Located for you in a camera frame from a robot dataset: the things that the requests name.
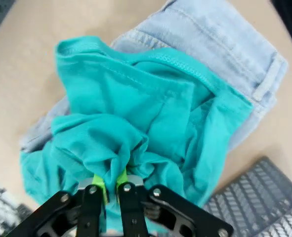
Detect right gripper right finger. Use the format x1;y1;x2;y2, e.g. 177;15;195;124
115;170;235;237

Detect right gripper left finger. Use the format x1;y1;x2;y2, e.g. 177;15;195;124
4;174;109;237

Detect teal top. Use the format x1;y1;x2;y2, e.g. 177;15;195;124
19;36;254;237

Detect light blue denim shorts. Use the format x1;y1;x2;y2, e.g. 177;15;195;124
19;0;289;158

